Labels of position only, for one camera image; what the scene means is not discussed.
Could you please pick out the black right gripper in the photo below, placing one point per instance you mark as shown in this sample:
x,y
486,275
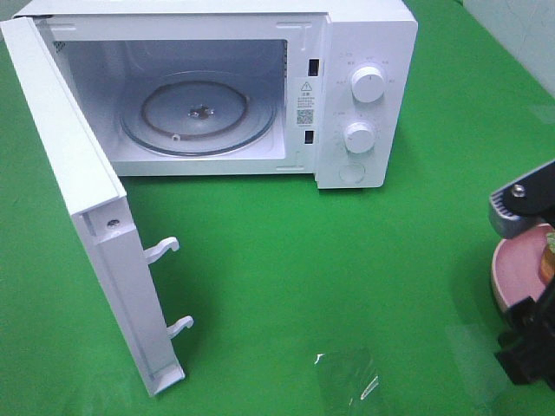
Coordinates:
x,y
527,348

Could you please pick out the pink round plate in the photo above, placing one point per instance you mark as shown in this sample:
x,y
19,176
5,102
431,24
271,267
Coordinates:
x,y
515,267

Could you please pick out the burger with lettuce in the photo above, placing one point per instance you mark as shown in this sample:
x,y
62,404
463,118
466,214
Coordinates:
x,y
546,268

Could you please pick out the round white door release button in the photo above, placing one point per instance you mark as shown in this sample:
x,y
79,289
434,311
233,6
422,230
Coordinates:
x,y
352,173

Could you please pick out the white microwave knob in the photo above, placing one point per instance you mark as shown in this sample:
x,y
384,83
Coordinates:
x,y
359,137
368,83

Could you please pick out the white microwave door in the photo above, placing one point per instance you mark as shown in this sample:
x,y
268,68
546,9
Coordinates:
x,y
97,205

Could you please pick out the green table mat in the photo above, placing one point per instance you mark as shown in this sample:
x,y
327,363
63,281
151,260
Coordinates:
x,y
305,302

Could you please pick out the white microwave oven body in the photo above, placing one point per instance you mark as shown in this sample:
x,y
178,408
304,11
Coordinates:
x,y
313,47

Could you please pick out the glass microwave turntable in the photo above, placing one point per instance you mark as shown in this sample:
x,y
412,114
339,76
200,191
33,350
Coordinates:
x,y
200,113

